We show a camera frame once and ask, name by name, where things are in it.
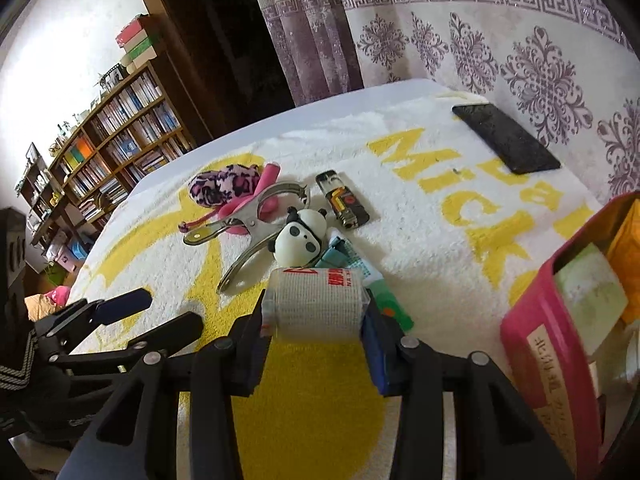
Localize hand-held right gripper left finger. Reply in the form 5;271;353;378
57;287;273;480

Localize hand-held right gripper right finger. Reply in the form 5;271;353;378
361;300;576;480

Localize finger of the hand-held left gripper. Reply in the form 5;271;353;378
32;288;154;356
47;311;205;381

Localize green white tube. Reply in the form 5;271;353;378
345;255;415;332

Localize white bandage roll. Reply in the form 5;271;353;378
261;266;373;343

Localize teal packet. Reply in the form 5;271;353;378
314;236;353;268

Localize panda figure toy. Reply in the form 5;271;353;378
267;208;328;267

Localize metal spring clamp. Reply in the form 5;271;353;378
182;181;312;295

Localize pink leopard print pouch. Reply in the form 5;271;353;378
188;164;261;208

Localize pink cardboard box container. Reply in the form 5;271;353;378
501;191;640;480

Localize orange black lighter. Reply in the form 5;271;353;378
315;170;371;231

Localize pink foam hair curler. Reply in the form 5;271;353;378
220;161;282;237

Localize person's left forearm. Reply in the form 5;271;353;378
0;327;61;411

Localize pink bundle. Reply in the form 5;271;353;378
42;285;73;307

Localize dark ribbed object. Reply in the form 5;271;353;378
0;207;32;326

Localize rows of shelved books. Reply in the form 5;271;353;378
30;72;186;226

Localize wooden bookshelf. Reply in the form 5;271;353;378
15;60;198;261

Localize white yellow printed towel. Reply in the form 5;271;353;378
65;92;606;480

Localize green white box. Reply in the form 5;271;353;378
124;35;158;59

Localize black smartphone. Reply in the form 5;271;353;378
451;103;562;175

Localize pink white box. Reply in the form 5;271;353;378
116;17;151;47

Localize purple banded sheer curtain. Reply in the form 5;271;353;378
244;0;365;107

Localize white purple patterned curtain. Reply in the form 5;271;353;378
327;0;640;211

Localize brown wooden door frame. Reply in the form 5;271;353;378
127;0;216;141

